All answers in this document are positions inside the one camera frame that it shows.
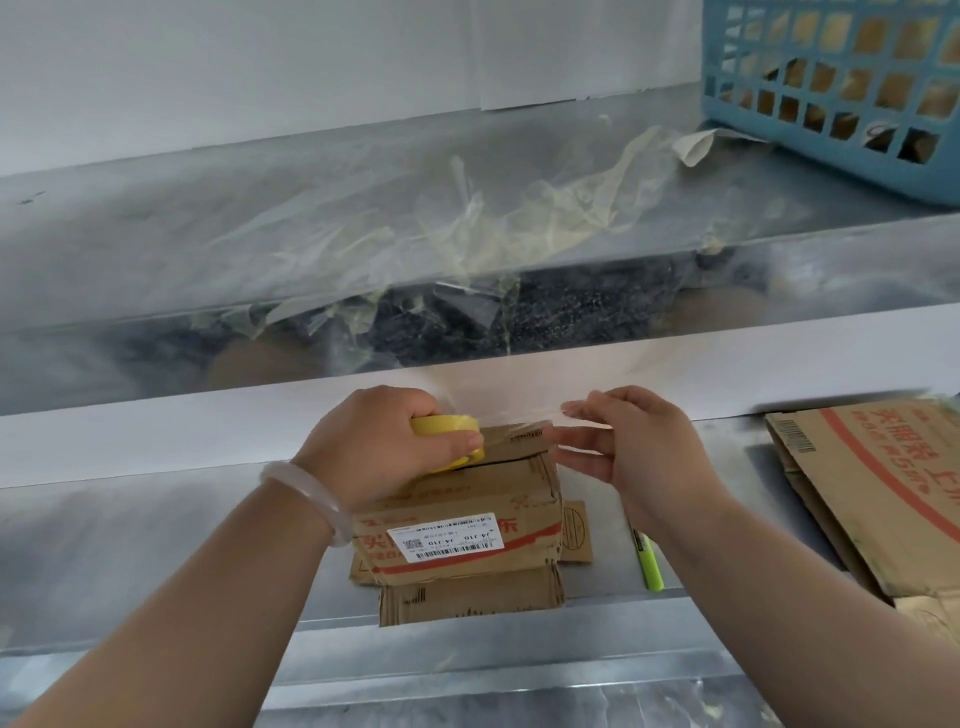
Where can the person's right hand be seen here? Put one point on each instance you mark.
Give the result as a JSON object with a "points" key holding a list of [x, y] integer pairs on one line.
{"points": [[660, 465]]}

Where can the person's left hand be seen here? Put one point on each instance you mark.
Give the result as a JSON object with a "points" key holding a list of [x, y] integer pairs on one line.
{"points": [[367, 450]]}

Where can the yellow tape roll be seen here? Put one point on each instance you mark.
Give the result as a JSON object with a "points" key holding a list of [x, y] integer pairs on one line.
{"points": [[446, 424]]}

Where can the green utility knife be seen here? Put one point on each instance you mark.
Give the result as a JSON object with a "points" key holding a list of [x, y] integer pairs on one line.
{"points": [[651, 566]]}

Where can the white-labelled cardboard box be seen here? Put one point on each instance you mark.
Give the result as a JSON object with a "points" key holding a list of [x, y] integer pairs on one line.
{"points": [[465, 495]]}

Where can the red-lettered cardboard box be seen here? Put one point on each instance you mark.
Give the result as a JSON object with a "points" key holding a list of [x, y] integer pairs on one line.
{"points": [[862, 480]]}

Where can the person's left forearm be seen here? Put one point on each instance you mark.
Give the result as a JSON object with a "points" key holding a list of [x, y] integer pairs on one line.
{"points": [[180, 622]]}

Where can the person's right forearm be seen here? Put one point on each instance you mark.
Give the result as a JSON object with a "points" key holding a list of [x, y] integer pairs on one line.
{"points": [[810, 622]]}

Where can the pile of clear tape scraps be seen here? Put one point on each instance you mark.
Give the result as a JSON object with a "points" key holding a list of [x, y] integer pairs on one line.
{"points": [[525, 210]]}

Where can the blue plastic basket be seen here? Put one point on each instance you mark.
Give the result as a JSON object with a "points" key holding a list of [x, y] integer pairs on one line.
{"points": [[937, 187]]}

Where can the pile of assorted small items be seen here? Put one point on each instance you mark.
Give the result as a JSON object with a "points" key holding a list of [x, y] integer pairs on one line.
{"points": [[832, 34]]}

